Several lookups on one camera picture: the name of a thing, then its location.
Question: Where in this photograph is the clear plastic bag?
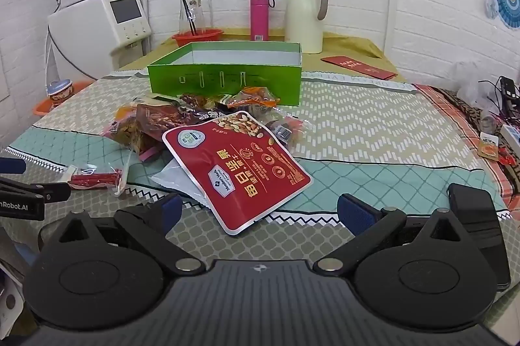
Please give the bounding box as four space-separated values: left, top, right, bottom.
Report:
451 61 502 107

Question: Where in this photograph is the chevron patterned tablecloth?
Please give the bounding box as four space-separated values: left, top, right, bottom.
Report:
8 70 510 330

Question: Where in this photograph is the glass carafe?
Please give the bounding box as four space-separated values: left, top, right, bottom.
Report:
177 0 204 35

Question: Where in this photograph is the small orange sachet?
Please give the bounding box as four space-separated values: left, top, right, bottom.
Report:
477 131 500 160

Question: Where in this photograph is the orange-print clear snack packet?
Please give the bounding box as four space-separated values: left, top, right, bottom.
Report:
227 86 282 113

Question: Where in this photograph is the pile of snack packets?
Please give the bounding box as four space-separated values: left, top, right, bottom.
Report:
101 86 313 164

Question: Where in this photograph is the glossy brown snack packet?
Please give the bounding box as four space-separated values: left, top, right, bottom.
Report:
135 104 204 143

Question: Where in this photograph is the white power strip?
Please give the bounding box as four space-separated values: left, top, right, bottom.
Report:
500 124 520 152

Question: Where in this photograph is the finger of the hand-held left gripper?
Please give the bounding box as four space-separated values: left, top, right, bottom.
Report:
0 176 71 204
0 157 27 175

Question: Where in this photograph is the cream thermal jug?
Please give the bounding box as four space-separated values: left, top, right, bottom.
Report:
284 0 329 54

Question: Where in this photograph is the red sausage stick packet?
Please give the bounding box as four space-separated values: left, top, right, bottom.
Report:
61 163 130 197

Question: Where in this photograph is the black straw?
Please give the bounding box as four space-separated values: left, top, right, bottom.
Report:
180 0 196 35
185 0 199 35

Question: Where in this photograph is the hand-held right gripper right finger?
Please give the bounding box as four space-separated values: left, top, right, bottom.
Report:
313 193 480 274

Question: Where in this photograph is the green cardboard box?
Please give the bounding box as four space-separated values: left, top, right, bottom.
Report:
147 41 304 108

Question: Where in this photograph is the black charger with cables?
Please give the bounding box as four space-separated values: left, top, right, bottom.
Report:
499 75 520 99

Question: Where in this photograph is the pink-edged clear snack packet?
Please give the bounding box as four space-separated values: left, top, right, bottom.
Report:
101 102 163 164

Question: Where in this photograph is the orange plaid cloth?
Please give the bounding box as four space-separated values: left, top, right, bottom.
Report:
414 84 517 208

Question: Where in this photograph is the large red nut packet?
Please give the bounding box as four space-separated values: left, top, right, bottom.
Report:
162 111 313 236

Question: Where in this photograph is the plain white packet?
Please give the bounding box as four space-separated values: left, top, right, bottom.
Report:
148 159 212 208

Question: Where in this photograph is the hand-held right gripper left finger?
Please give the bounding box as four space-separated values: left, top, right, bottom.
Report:
38 193 207 274

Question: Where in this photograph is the pink thermos bottle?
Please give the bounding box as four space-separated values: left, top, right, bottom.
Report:
250 0 277 42

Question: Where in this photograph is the red plastic basket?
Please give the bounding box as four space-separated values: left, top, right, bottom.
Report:
171 28 225 48

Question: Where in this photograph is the printed paper cup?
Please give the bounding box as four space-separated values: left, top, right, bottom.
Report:
46 80 74 108

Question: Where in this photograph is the orange plastic basin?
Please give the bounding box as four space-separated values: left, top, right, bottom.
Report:
32 80 95 116

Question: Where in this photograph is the black phone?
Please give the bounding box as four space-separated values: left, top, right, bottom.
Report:
447 183 512 292

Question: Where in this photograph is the red envelope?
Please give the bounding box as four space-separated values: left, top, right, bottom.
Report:
320 55 398 81

